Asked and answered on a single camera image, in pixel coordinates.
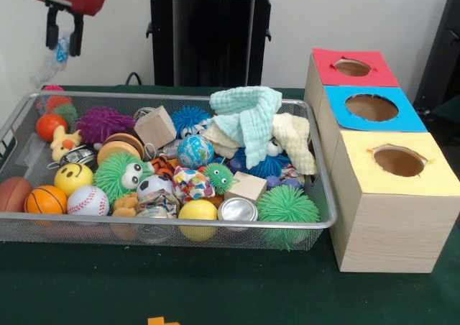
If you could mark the mint green cloth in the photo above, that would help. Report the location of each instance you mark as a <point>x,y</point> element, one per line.
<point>248,116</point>

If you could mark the toy hamburger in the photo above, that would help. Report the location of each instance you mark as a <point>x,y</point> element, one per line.
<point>118,147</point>

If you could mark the white baseball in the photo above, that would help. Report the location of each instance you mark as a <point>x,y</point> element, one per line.
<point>88,200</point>

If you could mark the green spiky ball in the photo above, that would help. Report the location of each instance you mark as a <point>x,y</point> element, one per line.
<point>115,175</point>
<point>287,206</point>

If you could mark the dark green tablecloth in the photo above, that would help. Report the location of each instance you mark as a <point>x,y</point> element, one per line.
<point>215,289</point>

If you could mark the yellow duck toy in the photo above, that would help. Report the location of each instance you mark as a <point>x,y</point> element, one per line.
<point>63,142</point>

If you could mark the clear mesh bin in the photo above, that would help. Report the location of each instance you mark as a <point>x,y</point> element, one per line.
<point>302,113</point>

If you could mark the wooden box with three holes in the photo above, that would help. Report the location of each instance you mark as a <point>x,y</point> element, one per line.
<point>388,224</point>

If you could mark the plain wooden cube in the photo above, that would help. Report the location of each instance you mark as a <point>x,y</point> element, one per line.
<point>154,127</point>

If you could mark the cream muslin cloth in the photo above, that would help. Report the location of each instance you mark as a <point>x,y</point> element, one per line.
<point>293,139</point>

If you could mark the black can with silver top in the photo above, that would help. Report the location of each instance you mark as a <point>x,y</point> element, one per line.
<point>79,157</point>

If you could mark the clear plastic packet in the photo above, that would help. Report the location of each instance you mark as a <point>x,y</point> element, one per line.
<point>54,62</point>

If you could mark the small orange basketball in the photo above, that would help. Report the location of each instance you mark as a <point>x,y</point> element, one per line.
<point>46,200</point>

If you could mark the purple spiky toy with eyes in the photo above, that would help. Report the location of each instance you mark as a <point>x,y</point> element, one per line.
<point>104,124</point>

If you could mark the yellow smiley ball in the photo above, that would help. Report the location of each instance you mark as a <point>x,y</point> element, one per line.
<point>74,179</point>

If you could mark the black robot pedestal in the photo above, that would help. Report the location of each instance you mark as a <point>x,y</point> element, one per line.
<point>215,37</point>

